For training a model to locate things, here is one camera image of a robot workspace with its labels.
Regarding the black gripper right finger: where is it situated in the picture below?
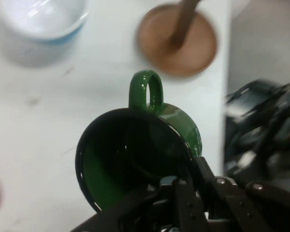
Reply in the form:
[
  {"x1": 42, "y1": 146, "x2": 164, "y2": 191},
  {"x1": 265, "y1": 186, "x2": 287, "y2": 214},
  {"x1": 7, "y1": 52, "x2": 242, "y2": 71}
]
[{"x1": 195, "y1": 156, "x2": 290, "y2": 232}]

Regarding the green enamel mug white lettering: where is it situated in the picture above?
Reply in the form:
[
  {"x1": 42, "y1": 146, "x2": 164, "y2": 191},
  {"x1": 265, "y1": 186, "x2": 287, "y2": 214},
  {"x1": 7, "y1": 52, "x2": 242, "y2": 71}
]
[{"x1": 74, "y1": 69, "x2": 204, "y2": 215}]

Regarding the wooden mug tree stand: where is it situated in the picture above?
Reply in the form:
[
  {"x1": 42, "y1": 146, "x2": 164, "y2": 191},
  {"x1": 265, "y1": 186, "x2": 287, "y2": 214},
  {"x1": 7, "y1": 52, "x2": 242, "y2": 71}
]
[{"x1": 135, "y1": 0, "x2": 219, "y2": 78}]

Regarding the white bowl with blue band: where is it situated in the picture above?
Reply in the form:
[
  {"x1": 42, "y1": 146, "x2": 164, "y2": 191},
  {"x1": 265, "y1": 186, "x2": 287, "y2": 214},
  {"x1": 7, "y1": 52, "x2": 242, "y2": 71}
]
[{"x1": 0, "y1": 0, "x2": 90, "y2": 68}]

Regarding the black equipment pile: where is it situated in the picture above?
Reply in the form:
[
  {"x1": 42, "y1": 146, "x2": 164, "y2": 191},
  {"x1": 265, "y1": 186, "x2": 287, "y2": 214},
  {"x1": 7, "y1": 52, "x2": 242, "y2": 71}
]
[{"x1": 224, "y1": 78, "x2": 290, "y2": 179}]

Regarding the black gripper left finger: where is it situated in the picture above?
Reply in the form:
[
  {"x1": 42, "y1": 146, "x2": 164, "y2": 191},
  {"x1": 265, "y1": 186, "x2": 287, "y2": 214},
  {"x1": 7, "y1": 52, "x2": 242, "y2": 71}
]
[{"x1": 72, "y1": 178, "x2": 208, "y2": 232}]

